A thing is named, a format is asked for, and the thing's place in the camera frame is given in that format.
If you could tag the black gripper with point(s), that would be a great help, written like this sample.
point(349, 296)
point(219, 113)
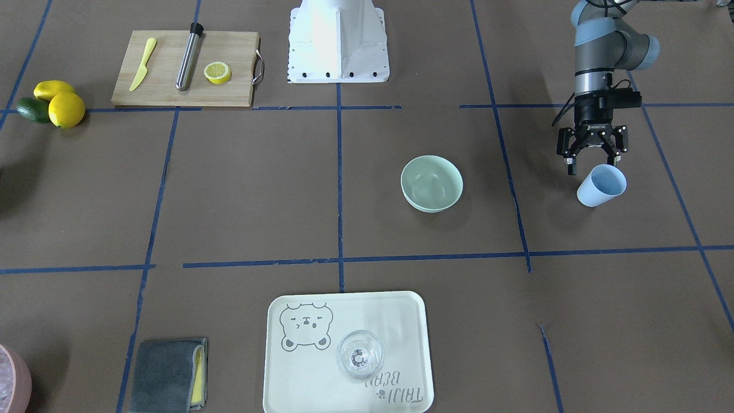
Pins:
point(590, 117)

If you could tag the light blue plastic cup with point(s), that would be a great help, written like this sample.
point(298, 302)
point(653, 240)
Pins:
point(603, 183)

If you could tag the green ceramic bowl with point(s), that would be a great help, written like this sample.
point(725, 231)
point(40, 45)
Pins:
point(431, 184)

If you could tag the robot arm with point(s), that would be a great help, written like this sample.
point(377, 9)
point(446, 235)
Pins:
point(604, 43)

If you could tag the pink bowl of ice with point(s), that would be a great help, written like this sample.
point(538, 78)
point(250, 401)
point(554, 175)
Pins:
point(16, 382)

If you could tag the cream bear tray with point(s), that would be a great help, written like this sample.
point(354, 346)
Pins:
point(301, 369)

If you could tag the clear wine glass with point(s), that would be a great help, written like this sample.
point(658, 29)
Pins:
point(360, 355)

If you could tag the half lemon slice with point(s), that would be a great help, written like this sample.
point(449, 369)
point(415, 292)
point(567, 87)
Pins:
point(218, 72)

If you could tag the yellow plastic knife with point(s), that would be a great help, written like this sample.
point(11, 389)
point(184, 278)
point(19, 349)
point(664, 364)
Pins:
point(142, 69)

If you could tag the grey folded cloth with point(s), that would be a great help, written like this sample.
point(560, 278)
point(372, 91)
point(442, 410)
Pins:
point(170, 376)

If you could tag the yellow lemon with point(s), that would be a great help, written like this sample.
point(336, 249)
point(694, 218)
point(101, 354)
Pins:
point(66, 110)
point(47, 90)

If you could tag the green lime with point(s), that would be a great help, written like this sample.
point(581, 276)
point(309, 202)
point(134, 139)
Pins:
point(33, 109)

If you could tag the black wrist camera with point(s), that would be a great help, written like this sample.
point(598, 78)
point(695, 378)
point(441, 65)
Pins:
point(623, 98)

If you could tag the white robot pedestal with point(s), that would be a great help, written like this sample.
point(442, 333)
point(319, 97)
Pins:
point(337, 42)

